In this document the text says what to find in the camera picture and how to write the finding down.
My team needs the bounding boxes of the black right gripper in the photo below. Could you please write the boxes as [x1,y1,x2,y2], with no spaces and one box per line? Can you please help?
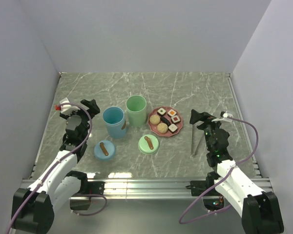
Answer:
[190,109,226,152]

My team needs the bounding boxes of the metal tongs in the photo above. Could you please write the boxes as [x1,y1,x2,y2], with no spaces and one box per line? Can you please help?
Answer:
[190,124,204,157]

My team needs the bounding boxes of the sushi piece red centre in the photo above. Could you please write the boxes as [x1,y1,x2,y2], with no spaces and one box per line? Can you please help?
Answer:
[171,115,181,124]

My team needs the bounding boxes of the sushi piece orange top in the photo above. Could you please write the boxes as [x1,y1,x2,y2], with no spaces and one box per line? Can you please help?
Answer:
[167,109,177,117]

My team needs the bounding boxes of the sushi piece pink centre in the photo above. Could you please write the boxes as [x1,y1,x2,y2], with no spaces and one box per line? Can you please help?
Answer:
[168,123,179,134]

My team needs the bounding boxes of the dark chocolate roll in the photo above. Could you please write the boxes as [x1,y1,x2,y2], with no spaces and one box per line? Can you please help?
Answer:
[160,116,171,126]

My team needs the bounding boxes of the sushi piece green centre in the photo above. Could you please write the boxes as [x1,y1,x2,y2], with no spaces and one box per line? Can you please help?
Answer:
[157,107,167,117]

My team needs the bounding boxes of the round bun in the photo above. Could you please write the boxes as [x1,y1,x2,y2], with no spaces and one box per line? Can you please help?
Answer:
[149,115,161,125]
[157,122,168,134]

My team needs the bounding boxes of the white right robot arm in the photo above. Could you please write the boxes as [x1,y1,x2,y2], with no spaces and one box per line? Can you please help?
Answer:
[189,110,284,234]

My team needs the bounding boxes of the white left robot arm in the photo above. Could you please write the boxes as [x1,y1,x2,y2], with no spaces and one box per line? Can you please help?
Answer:
[7,98,100,234]

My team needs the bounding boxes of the blue plastic container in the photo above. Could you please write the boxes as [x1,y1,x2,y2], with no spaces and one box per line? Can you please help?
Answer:
[103,106,127,139]

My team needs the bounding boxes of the pink scalloped plate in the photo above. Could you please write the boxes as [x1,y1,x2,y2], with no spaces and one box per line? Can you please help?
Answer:
[147,106,183,137]

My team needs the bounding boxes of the green plastic container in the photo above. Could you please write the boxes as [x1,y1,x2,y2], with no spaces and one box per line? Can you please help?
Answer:
[126,95,147,127]

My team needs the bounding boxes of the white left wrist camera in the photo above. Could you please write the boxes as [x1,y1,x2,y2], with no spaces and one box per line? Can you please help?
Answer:
[55,98,79,116]

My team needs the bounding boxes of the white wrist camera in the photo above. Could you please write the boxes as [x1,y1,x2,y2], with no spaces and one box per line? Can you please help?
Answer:
[212,111,233,123]
[55,98,79,116]

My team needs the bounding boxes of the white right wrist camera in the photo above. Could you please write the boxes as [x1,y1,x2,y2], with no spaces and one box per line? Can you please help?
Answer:
[212,111,233,123]

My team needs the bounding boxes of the blue lid with brown handle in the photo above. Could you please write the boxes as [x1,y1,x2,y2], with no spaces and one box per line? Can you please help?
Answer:
[94,140,116,161]

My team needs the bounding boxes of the aluminium left side rail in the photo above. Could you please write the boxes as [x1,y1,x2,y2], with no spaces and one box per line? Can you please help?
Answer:
[30,72,63,177]

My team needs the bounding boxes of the aluminium rail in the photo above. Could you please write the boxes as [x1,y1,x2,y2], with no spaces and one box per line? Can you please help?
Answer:
[30,72,63,177]
[21,177,274,201]
[225,73,262,178]

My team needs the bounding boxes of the green lid with brown handle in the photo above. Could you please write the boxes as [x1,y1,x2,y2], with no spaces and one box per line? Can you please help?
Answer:
[138,135,160,155]

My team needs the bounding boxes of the aluminium right side rail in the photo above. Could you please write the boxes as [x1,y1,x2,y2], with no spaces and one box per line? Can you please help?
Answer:
[225,73,262,178]

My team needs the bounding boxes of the aluminium front rail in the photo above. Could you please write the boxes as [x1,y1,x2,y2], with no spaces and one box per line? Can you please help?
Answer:
[21,177,274,201]

